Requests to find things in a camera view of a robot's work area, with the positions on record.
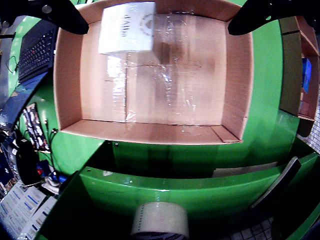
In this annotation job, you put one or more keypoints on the grey cardboard sheet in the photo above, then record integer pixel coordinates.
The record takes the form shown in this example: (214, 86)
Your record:
(245, 170)

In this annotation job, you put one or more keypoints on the large flat cardboard tray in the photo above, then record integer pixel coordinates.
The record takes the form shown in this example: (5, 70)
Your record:
(175, 87)

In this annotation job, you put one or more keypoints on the blue product box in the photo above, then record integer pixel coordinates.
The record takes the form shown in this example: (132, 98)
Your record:
(307, 75)

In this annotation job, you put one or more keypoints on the white power strip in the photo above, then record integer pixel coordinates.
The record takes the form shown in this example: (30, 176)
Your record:
(53, 178)

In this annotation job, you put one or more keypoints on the black white patterned card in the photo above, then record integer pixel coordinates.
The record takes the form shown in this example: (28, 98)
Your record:
(35, 127)

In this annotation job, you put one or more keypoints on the white product box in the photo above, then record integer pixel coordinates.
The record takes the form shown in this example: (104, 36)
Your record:
(125, 30)

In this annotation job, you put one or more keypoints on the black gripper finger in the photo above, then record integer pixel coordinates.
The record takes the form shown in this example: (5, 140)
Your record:
(62, 17)
(250, 20)

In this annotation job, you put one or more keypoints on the black smartphone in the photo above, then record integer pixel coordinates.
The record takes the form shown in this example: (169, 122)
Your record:
(277, 182)

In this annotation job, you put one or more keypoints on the beige tape roll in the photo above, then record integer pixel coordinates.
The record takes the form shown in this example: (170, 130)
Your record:
(160, 220)

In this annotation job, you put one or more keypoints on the green metal workstation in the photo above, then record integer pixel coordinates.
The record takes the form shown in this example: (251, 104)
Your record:
(162, 197)

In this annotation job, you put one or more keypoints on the open brown cardboard box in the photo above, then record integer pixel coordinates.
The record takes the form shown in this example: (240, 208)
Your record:
(288, 75)
(287, 23)

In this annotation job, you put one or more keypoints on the white printed paper sheets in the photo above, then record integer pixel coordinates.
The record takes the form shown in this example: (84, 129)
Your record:
(22, 210)

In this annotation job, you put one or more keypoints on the black laptop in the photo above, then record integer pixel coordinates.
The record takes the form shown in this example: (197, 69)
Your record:
(35, 55)

